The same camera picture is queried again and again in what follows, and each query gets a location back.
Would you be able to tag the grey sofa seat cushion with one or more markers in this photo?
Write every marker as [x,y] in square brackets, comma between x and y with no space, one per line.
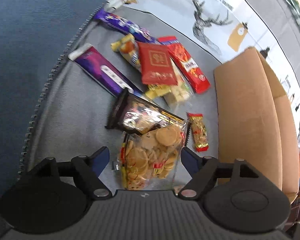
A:
[70,120]

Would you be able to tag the small red gold candy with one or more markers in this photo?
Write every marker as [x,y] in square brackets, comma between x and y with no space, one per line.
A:
[199,132]

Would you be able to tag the brown cardboard box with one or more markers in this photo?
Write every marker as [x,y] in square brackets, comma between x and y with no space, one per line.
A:
[255,120]

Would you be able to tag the red square snack packet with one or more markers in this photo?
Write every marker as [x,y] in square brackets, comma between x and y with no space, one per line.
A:
[156,67]

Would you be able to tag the deer print sofa cover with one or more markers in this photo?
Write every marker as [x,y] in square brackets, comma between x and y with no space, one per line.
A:
[224,28]

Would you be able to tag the purple tube snack pack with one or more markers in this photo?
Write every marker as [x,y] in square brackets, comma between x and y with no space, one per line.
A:
[102,71]

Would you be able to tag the yellow snack wrapper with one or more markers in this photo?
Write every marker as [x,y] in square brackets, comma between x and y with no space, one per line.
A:
[128,49]

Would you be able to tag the clear pack of beige cakes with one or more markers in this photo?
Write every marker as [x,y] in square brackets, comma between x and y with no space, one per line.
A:
[173,95]

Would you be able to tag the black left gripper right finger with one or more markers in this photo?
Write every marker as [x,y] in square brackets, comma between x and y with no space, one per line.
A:
[204,172]

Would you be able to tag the purple candy bar wrapper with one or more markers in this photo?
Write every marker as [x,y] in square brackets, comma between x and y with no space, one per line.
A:
[125,26]

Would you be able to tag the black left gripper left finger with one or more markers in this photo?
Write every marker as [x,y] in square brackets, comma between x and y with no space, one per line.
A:
[85,171]

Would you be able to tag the black clear snack bag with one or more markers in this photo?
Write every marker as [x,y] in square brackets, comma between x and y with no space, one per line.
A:
[134,115]

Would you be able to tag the clear bag of round crackers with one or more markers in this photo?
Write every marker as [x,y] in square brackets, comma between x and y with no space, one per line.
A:
[150,161]

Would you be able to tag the long red snack pack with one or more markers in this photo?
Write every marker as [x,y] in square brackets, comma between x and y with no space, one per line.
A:
[185,62]

